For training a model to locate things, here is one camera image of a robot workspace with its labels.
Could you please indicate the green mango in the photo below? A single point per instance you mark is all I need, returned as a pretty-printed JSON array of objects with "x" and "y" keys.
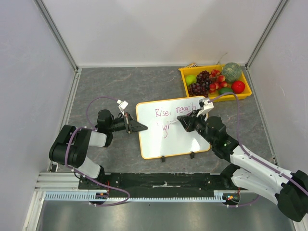
[{"x": 225, "y": 90}]

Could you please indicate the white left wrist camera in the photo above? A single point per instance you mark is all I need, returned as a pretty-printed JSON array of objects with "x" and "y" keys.
[{"x": 122, "y": 105}]

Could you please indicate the dark purple grape bunch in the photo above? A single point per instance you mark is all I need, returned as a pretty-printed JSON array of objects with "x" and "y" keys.
[{"x": 196, "y": 89}]

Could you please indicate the red apple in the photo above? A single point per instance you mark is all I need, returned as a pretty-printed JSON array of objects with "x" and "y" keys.
[{"x": 238, "y": 87}]

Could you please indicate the green apple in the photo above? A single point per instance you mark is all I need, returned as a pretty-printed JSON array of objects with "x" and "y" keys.
[{"x": 190, "y": 79}]

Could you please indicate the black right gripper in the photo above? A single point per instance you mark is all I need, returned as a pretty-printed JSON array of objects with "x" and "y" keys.
[{"x": 191, "y": 123}]

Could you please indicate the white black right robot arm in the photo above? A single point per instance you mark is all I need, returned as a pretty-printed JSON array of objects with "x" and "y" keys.
[{"x": 286, "y": 189}]

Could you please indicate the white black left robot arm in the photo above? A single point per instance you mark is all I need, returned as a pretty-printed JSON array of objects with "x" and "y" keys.
[{"x": 71, "y": 145}]

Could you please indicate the yellow-framed whiteboard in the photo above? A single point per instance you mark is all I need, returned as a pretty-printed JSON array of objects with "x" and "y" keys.
[{"x": 165, "y": 139}]

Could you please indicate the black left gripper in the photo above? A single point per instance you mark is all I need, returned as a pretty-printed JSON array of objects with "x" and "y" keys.
[{"x": 129, "y": 124}]

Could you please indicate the white slotted cable duct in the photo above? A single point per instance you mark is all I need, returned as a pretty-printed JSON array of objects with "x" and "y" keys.
[{"x": 216, "y": 197}]

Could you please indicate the yellow plastic fruit tray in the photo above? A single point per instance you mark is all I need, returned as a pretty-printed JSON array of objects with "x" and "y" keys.
[{"x": 196, "y": 70}]

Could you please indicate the yellow snack packet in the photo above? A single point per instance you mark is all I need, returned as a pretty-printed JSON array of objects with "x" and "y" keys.
[{"x": 192, "y": 65}]

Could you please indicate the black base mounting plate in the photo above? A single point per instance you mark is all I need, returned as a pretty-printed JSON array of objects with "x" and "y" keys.
[{"x": 169, "y": 184}]

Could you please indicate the green netted melon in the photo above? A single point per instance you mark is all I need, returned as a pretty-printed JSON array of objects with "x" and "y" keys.
[{"x": 232, "y": 72}]

